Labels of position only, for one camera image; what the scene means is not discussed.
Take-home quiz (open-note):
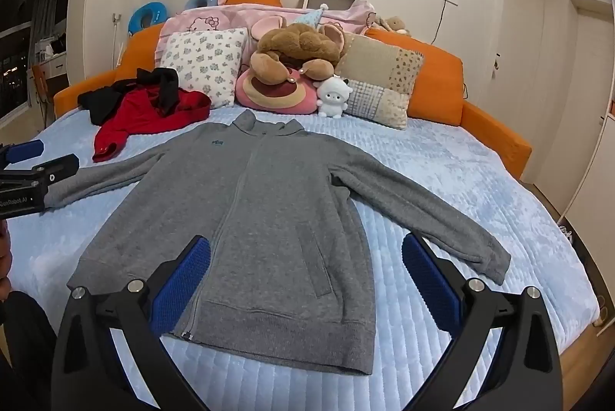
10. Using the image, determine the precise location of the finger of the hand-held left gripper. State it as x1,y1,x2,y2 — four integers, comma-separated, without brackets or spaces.
0,141,45,168
35,154,80,196

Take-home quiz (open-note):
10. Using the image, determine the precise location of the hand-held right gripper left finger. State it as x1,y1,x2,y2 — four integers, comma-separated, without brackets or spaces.
50,234,212,411

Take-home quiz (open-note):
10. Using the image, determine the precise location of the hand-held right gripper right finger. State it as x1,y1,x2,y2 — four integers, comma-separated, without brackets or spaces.
401,232,563,411

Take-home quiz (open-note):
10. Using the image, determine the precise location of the grey zip jacket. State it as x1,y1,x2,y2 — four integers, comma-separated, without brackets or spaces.
43,108,512,376

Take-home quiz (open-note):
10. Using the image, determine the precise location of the person's left hand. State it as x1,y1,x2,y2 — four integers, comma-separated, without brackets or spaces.
0,219,14,302

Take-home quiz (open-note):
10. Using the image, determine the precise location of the dark window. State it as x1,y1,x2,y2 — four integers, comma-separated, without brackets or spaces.
0,0,92,124

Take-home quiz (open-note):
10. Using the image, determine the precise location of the red garment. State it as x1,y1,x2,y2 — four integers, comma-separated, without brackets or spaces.
92,85,212,163

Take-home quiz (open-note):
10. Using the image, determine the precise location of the light blue quilted blanket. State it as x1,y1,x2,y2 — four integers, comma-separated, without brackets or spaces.
7,104,601,411

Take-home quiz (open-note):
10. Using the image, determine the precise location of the black garment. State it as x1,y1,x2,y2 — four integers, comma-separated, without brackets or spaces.
78,68,181,126

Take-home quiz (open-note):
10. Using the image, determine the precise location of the dark cloth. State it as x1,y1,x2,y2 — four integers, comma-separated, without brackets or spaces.
0,291,59,395

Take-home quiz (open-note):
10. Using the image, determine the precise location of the white floral pillow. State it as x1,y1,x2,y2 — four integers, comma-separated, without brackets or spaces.
158,27,249,109

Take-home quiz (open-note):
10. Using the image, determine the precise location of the pink round plush cushion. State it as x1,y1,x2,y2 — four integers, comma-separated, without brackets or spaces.
235,64,319,116

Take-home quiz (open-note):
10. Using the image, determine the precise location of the white plush toy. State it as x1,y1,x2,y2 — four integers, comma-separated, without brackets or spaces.
314,75,355,119

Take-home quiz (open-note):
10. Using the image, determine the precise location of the pink cartoon cat blanket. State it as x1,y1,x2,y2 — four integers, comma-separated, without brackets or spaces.
161,0,376,53

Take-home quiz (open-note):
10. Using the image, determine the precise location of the beige patchwork pillow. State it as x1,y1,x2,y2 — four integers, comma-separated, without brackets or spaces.
335,31,426,131

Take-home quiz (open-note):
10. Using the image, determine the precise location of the white wardrobe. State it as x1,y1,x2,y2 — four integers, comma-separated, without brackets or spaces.
560,0,615,249

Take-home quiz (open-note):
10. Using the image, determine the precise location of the white door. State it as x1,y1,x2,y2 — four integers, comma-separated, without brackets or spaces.
495,0,564,184

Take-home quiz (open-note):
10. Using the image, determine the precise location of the beige plush rabbit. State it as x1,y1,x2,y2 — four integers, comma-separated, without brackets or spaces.
372,15,412,37

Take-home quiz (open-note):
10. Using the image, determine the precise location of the brown plush toy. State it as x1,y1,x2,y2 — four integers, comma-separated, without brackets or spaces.
250,15,344,85

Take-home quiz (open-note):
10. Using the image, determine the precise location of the blue party hat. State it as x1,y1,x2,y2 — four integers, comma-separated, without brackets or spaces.
292,3,329,28

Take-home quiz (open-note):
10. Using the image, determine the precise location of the orange bed frame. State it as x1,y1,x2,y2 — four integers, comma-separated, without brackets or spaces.
53,23,534,181

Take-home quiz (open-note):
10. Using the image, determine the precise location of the black cable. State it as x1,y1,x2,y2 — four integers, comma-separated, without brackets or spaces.
429,0,451,47

